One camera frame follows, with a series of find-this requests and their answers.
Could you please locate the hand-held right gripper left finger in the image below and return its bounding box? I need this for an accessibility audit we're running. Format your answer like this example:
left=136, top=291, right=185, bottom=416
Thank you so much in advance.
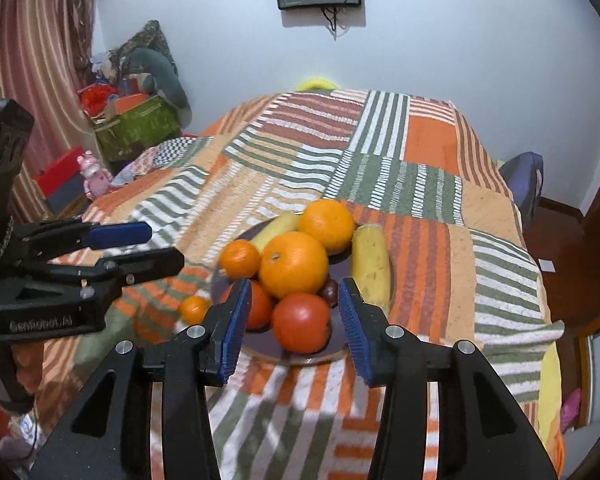
left=29, top=277, right=253, bottom=480

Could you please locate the green storage box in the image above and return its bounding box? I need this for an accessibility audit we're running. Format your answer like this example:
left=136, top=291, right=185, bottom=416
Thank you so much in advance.
left=92, top=95, right=183, bottom=163

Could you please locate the pink cloth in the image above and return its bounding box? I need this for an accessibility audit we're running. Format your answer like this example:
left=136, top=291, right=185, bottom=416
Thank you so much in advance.
left=560, top=387, right=583, bottom=433

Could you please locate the floral quilt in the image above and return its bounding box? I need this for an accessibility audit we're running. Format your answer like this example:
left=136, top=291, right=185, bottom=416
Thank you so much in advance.
left=112, top=152, right=161, bottom=186

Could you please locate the red tomato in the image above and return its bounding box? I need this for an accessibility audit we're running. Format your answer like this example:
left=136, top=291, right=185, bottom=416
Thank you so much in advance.
left=271, top=292, right=332, bottom=354
left=220, top=280, right=275, bottom=331

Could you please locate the yellow banana piece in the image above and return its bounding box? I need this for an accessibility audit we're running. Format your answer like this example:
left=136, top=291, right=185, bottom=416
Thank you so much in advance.
left=351, top=223, right=393, bottom=318
left=250, top=211, right=301, bottom=255

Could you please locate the yellow bed sheet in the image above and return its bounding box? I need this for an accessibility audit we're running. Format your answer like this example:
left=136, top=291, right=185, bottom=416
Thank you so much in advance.
left=530, top=345, right=566, bottom=461

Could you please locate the red bag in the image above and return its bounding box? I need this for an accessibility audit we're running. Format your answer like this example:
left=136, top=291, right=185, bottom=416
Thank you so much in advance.
left=77, top=84, right=121, bottom=113

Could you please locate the orange with sticker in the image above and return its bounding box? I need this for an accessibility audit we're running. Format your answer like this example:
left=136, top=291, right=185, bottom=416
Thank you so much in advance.
left=298, top=199, right=357, bottom=255

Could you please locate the large orange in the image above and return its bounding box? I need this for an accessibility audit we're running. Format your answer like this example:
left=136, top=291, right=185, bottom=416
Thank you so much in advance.
left=258, top=231, right=330, bottom=300

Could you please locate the pink toy figure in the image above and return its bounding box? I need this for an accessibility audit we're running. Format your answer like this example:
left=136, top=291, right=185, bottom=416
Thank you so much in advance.
left=77, top=150, right=115, bottom=200

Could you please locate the small mandarin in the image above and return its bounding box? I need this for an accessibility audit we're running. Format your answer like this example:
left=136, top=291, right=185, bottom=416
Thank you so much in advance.
left=180, top=296, right=212, bottom=326
left=219, top=239, right=262, bottom=280

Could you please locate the red box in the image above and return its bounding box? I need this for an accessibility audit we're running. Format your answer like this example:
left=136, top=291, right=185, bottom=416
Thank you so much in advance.
left=32, top=146, right=88, bottom=216

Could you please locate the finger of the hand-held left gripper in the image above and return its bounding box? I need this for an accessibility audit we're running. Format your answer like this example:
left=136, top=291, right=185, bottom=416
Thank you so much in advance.
left=15, top=219, right=153, bottom=261
left=30, top=247, right=186, bottom=306

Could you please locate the black hanging cable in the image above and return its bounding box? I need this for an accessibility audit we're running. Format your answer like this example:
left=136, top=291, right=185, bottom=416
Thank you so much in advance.
left=320, top=5, right=353, bottom=36

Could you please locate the dark purple plate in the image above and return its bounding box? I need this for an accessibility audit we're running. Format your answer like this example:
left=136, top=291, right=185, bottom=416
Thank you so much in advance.
left=211, top=217, right=396, bottom=366

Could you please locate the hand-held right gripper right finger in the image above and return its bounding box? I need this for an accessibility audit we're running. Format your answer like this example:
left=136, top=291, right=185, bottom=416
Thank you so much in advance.
left=337, top=276, right=561, bottom=480

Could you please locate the small dark red fruit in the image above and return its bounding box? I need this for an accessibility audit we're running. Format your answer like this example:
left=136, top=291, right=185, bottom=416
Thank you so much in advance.
left=320, top=280, right=341, bottom=308

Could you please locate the striped patchwork blanket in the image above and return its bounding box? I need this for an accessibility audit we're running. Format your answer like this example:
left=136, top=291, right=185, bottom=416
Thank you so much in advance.
left=10, top=89, right=566, bottom=480

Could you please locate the striped curtain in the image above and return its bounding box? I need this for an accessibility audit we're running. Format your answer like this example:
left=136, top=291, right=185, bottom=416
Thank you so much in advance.
left=0, top=0, right=106, bottom=221

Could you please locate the blue chair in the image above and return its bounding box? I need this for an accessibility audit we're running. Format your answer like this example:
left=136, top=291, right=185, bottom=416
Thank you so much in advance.
left=497, top=151, right=546, bottom=231

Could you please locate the dark patterned cushion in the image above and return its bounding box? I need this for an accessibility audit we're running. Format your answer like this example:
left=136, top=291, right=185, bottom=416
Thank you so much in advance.
left=107, top=20, right=176, bottom=76

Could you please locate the black white checkered cloth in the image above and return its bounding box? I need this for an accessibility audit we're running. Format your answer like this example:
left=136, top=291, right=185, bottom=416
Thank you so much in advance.
left=150, top=136, right=216, bottom=168

